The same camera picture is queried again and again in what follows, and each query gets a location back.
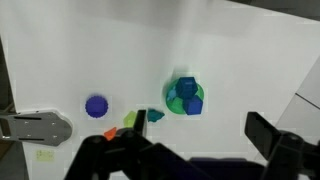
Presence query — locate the purple-blue scalloped round block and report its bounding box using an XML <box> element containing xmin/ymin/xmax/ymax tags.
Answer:
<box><xmin>84</xmin><ymin>95</ymin><xmax>110</xmax><ymax>119</ymax></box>

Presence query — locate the teal block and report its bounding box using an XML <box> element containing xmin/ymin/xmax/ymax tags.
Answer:
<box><xmin>147</xmin><ymin>108</ymin><xmax>166</xmax><ymax>123</ymax></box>

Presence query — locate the grey metal mounting plate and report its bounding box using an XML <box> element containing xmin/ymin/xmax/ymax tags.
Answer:
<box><xmin>0</xmin><ymin>110</ymin><xmax>74</xmax><ymax>147</ymax></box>

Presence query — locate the small light blue piece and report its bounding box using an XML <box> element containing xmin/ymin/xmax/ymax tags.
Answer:
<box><xmin>166</xmin><ymin>87</ymin><xmax>178</xmax><ymax>102</ymax></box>

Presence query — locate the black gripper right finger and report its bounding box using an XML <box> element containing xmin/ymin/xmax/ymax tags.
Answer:
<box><xmin>244</xmin><ymin>111</ymin><xmax>320</xmax><ymax>180</ymax></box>

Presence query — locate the dark navy blue block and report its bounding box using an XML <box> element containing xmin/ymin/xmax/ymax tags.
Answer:
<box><xmin>175</xmin><ymin>76</ymin><xmax>198</xmax><ymax>100</ymax></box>

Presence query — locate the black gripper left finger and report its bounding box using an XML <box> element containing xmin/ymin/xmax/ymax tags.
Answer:
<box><xmin>64</xmin><ymin>109</ymin><xmax>214</xmax><ymax>180</ymax></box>

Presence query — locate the orange block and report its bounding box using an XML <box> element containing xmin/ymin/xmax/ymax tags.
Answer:
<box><xmin>103</xmin><ymin>126</ymin><xmax>118</xmax><ymax>141</ymax></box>

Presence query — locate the lime green block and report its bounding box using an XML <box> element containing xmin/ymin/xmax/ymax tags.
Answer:
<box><xmin>123</xmin><ymin>110</ymin><xmax>138</xmax><ymax>129</ymax></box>

